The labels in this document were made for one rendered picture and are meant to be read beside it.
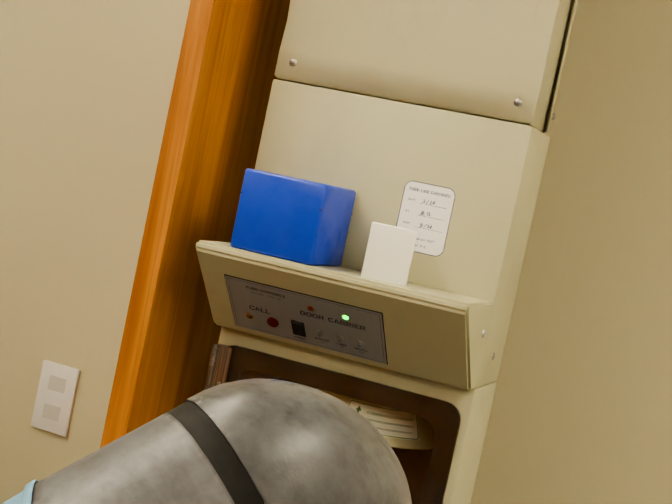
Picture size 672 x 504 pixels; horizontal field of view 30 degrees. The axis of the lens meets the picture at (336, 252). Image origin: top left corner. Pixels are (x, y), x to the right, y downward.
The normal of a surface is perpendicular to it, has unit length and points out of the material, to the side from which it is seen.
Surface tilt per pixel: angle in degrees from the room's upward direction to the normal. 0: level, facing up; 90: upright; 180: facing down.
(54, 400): 90
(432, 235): 90
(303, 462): 59
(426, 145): 90
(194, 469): 50
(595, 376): 90
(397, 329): 135
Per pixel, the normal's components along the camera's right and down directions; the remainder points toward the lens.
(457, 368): -0.39, 0.68
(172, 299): 0.92, 0.21
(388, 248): -0.04, 0.04
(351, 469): 0.79, -0.18
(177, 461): 0.00, -0.62
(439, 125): -0.34, -0.02
